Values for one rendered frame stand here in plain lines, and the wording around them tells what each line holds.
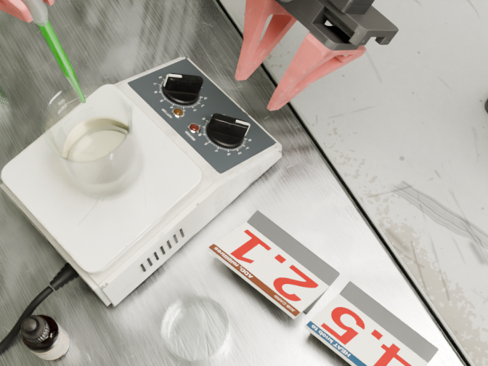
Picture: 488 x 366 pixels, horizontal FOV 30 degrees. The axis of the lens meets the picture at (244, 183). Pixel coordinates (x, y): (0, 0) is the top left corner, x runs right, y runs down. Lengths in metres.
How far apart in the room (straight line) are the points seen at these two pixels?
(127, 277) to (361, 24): 0.27
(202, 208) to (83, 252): 0.10
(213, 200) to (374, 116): 0.17
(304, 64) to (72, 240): 0.22
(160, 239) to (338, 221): 0.16
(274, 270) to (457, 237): 0.16
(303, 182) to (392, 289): 0.12
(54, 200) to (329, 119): 0.26
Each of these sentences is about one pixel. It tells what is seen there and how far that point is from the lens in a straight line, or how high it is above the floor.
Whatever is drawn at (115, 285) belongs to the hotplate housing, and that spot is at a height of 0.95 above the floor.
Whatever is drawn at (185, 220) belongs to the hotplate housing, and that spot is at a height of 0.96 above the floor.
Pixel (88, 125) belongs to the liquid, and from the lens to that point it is 0.71.
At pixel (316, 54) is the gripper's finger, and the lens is 0.63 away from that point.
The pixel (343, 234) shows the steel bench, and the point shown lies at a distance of 0.78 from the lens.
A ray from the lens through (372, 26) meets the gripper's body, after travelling 0.63.
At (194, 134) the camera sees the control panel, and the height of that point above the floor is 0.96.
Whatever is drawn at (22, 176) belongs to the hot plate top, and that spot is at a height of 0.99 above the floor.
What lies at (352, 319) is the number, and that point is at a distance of 0.75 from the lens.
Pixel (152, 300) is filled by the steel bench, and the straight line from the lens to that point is 0.77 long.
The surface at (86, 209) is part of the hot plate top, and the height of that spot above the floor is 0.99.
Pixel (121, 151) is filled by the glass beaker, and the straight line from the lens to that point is 0.65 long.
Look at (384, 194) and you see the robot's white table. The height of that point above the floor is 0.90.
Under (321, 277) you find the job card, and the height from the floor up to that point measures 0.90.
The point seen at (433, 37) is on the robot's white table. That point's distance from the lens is 0.87.
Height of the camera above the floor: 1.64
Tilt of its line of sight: 68 degrees down
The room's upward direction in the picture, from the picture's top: 8 degrees counter-clockwise
